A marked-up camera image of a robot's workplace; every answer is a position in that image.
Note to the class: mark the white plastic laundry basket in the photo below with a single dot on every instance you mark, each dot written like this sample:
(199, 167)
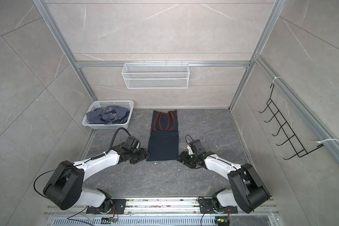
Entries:
(103, 104)

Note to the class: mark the grey blue tank top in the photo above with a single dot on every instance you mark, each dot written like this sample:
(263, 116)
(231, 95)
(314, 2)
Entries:
(109, 115)

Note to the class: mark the navy tank top red trim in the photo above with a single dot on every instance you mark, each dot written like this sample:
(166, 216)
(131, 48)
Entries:
(164, 137)

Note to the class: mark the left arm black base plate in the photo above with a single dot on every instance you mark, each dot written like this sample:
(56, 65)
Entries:
(114, 206)

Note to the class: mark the aluminium frame profiles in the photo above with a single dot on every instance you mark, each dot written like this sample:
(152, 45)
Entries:
(309, 117)

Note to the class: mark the small circuit board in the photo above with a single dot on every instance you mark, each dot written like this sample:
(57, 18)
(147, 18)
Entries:
(108, 220)

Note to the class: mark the white slotted cable duct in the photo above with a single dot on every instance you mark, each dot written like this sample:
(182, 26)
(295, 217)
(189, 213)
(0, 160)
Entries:
(140, 221)

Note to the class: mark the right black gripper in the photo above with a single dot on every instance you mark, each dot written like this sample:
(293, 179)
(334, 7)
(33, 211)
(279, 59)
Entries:
(183, 159)

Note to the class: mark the white zip tie lower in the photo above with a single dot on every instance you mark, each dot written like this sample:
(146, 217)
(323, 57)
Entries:
(327, 140)

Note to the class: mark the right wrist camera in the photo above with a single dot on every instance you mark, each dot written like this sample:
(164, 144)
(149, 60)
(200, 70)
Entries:
(195, 147)

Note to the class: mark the aluminium mounting rail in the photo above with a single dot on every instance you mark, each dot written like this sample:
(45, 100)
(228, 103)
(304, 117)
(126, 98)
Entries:
(164, 206)

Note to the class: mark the black wire hook rack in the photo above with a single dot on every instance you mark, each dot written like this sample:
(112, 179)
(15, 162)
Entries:
(284, 127)

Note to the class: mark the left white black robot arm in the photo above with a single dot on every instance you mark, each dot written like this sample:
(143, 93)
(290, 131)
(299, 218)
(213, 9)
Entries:
(65, 187)

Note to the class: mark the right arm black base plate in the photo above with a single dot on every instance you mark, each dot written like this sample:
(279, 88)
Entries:
(209, 206)

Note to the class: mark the white wire mesh wall basket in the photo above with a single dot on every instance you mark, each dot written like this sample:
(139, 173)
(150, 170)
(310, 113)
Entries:
(156, 75)

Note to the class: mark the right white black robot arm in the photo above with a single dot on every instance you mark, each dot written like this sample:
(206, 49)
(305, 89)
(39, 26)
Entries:
(247, 190)

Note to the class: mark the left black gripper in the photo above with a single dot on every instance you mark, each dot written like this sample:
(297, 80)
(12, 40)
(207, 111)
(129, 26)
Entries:
(145, 155)

